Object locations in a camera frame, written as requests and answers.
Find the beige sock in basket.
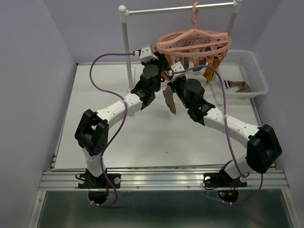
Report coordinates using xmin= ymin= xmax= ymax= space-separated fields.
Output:
xmin=224 ymin=80 xmax=252 ymax=93

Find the maroon white striped sock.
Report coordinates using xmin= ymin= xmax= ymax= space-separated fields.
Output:
xmin=162 ymin=87 xmax=176 ymax=114

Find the white plastic basket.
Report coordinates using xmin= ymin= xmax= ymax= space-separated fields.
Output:
xmin=219 ymin=49 xmax=268 ymax=99

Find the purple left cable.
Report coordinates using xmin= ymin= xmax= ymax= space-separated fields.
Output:
xmin=89 ymin=51 xmax=118 ymax=208

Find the mustard brown striped sock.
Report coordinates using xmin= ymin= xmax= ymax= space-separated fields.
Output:
xmin=203 ymin=57 xmax=221 ymax=85

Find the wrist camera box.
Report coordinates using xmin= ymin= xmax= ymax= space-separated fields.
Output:
xmin=140 ymin=44 xmax=157 ymax=63
xmin=171 ymin=62 xmax=185 ymax=76

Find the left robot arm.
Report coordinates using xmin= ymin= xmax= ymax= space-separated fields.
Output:
xmin=75 ymin=51 xmax=170 ymax=189

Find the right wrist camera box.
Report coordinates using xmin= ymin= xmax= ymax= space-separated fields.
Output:
xmin=171 ymin=62 xmax=185 ymax=76

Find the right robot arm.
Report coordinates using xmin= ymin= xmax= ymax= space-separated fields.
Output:
xmin=168 ymin=76 xmax=282 ymax=188

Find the pink round clip hanger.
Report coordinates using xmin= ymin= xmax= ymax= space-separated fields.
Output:
xmin=155 ymin=2 xmax=232 ymax=66

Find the aluminium mounting rail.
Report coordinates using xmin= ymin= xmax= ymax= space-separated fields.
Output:
xmin=38 ymin=165 xmax=290 ymax=191

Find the white drying rack stand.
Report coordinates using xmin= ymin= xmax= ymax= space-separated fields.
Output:
xmin=118 ymin=0 xmax=245 ymax=116

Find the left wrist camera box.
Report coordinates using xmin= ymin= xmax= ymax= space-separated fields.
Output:
xmin=140 ymin=44 xmax=157 ymax=63

